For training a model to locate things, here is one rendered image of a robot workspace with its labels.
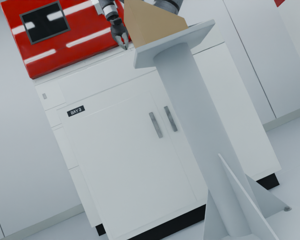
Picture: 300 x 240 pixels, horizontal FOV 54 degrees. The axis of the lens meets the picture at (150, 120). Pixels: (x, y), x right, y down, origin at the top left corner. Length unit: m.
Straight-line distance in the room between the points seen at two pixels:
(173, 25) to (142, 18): 0.12
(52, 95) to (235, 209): 1.52
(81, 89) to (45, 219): 2.52
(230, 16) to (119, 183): 3.11
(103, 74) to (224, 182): 0.81
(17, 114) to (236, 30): 2.95
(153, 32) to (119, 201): 0.84
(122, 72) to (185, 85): 0.49
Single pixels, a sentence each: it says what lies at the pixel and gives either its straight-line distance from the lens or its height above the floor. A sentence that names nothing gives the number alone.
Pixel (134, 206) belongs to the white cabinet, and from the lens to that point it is 1.54.
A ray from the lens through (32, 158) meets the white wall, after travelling 3.82.
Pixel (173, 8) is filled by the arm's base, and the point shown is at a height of 0.95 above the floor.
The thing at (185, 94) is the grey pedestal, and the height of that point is 0.60.
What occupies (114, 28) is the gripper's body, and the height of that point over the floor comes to 1.12.
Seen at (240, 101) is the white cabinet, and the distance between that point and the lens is 1.63.
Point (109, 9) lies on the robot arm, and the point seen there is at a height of 1.22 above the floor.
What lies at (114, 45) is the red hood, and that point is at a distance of 2.21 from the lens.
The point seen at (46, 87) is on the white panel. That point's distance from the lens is 2.26.
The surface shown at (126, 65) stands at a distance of 1.57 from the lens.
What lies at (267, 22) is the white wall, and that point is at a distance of 4.33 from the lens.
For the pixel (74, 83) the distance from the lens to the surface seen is 1.57.
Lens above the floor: 0.50
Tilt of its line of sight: 3 degrees up
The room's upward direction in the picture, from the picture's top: 23 degrees counter-clockwise
